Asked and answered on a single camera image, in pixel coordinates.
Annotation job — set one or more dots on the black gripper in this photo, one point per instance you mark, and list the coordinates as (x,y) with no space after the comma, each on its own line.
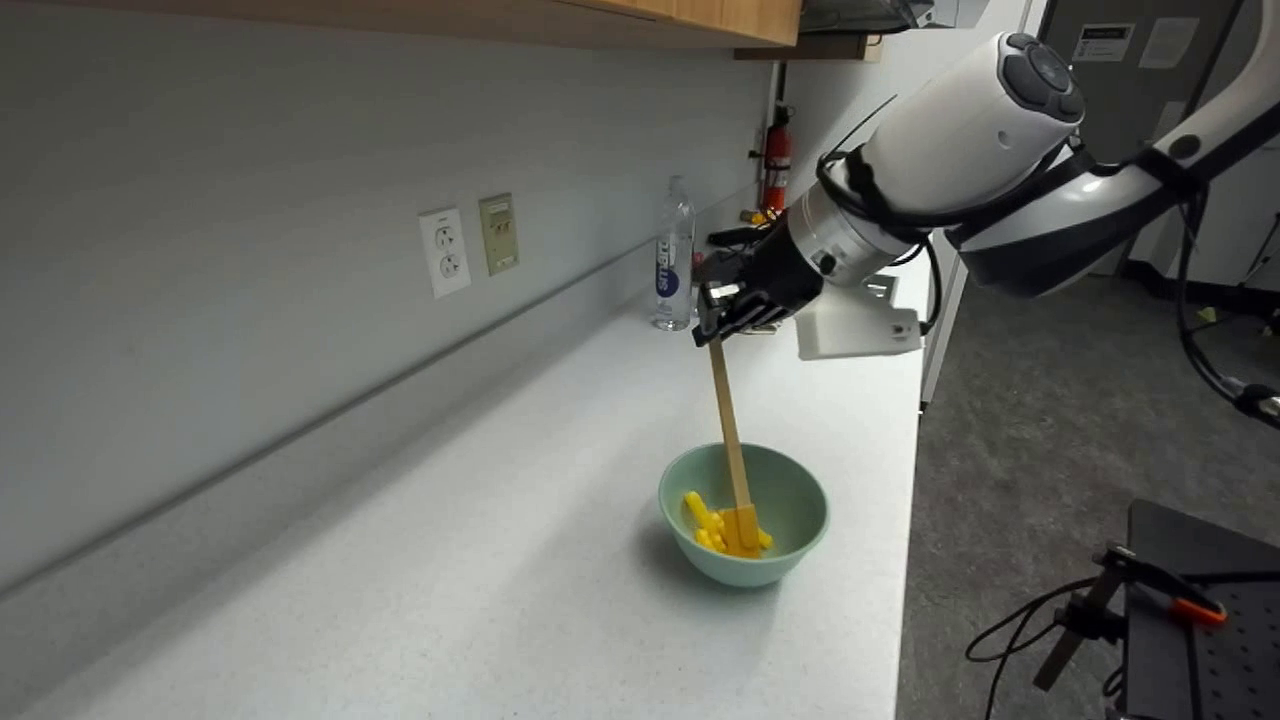
(784,273)

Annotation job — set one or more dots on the wooden spoon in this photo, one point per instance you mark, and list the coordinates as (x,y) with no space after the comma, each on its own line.
(727,414)

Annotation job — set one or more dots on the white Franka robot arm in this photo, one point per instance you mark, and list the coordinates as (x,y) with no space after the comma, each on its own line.
(973,146)

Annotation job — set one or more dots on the light green bowl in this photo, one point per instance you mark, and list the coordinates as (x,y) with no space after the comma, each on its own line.
(802,514)

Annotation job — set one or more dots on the clear plastic water bottle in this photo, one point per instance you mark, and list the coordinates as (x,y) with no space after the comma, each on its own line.
(669,265)

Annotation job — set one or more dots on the red fire extinguisher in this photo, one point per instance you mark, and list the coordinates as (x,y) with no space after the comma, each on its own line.
(775,165)

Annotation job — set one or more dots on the yellow block pieces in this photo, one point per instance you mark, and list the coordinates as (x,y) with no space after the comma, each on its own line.
(723,535)

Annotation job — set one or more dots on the black perforated table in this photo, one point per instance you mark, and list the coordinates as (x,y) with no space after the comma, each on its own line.
(1206,642)

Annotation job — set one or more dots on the beige wall switch plate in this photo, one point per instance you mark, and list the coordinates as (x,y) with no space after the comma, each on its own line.
(497,234)

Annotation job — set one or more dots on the wooden wall cabinet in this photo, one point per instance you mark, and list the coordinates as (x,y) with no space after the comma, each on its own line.
(643,19)

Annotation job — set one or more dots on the white wall outlet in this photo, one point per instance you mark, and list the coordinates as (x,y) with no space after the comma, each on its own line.
(446,249)

